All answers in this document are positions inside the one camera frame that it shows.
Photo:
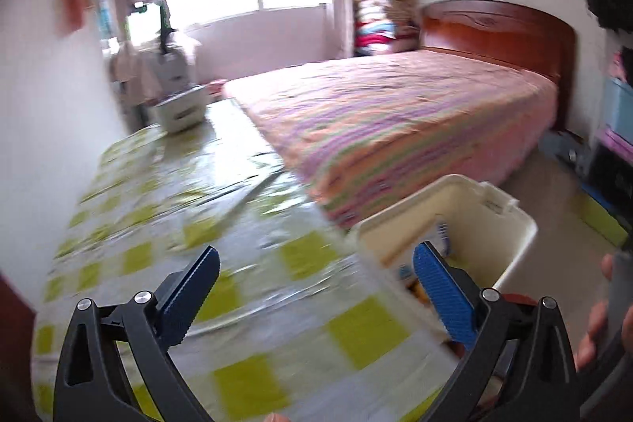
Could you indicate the stack of folded quilts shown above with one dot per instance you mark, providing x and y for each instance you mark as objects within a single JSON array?
[{"x": 383, "y": 16}]

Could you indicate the cream plastic bin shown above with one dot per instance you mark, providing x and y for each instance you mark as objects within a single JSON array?
[{"x": 410, "y": 204}]

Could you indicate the purple basket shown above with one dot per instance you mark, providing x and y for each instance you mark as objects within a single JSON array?
[{"x": 618, "y": 139}]

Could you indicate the pink beige curtain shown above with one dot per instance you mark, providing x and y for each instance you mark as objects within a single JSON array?
[{"x": 342, "y": 21}]

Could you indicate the person's right hand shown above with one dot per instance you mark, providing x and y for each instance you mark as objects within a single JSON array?
[{"x": 593, "y": 338}]

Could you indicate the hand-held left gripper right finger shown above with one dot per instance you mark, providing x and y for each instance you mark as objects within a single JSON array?
[{"x": 445, "y": 298}]

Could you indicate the green plastic box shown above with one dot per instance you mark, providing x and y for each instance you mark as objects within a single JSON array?
[{"x": 601, "y": 219}]

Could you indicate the tied beige curtain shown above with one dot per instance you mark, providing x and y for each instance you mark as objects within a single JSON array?
[{"x": 126, "y": 61}]

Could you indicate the black hanging garment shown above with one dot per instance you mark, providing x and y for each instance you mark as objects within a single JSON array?
[{"x": 165, "y": 31}]

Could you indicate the white appliance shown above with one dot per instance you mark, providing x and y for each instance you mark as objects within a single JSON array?
[{"x": 170, "y": 73}]

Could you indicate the white plastic basket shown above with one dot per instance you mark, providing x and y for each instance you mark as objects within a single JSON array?
[{"x": 180, "y": 113}]

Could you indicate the bed with striped sheet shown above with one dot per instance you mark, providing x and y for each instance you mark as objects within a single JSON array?
[{"x": 395, "y": 120}]

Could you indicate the black storage box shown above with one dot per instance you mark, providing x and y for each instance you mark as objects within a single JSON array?
[{"x": 613, "y": 172}]

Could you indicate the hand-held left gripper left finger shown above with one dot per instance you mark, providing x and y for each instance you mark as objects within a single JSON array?
[{"x": 190, "y": 298}]

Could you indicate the blue storage box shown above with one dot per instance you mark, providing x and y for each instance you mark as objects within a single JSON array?
[{"x": 620, "y": 105}]

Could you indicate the wooden headboard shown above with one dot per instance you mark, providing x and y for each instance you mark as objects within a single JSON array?
[{"x": 494, "y": 31}]

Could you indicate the red stool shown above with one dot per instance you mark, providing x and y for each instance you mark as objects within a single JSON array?
[{"x": 519, "y": 298}]

